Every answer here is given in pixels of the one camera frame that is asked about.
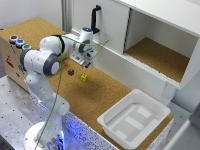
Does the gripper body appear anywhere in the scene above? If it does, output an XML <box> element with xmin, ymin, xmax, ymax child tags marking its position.
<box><xmin>73</xmin><ymin>49</ymin><xmax>95</xmax><ymax>69</ymax></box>

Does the purple block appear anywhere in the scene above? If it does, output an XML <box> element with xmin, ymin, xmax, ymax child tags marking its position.
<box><xmin>67</xmin><ymin>68</ymin><xmax>75</xmax><ymax>76</ymax></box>

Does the yellow block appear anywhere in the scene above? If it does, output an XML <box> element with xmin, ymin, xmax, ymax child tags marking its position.
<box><xmin>80</xmin><ymin>74</ymin><xmax>89</xmax><ymax>83</ymax></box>

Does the white sliding door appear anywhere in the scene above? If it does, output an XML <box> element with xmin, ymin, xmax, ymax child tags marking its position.
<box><xmin>72</xmin><ymin>0</ymin><xmax>131</xmax><ymax>56</ymax></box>

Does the green button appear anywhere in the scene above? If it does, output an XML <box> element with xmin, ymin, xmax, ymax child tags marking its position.
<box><xmin>21</xmin><ymin>43</ymin><xmax>33</xmax><ymax>53</ymax></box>

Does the blue button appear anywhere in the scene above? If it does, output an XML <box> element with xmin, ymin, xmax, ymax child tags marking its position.
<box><xmin>15</xmin><ymin>38</ymin><xmax>26</xmax><ymax>49</ymax></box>

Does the white plastic box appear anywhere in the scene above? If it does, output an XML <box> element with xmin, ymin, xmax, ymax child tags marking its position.
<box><xmin>96</xmin><ymin>88</ymin><xmax>172</xmax><ymax>150</ymax></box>

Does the red button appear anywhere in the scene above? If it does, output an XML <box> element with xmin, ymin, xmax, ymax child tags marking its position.
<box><xmin>8</xmin><ymin>34</ymin><xmax>19</xmax><ymax>45</ymax></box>

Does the white cabinet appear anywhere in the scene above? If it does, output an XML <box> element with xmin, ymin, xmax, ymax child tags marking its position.
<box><xmin>70</xmin><ymin>0</ymin><xmax>200</xmax><ymax>108</ymax></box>

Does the green cable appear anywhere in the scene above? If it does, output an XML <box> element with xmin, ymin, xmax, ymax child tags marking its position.
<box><xmin>34</xmin><ymin>34</ymin><xmax>111</xmax><ymax>150</ymax></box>

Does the black door handle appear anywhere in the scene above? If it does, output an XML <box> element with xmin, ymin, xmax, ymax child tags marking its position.
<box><xmin>90</xmin><ymin>4</ymin><xmax>102</xmax><ymax>36</ymax></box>

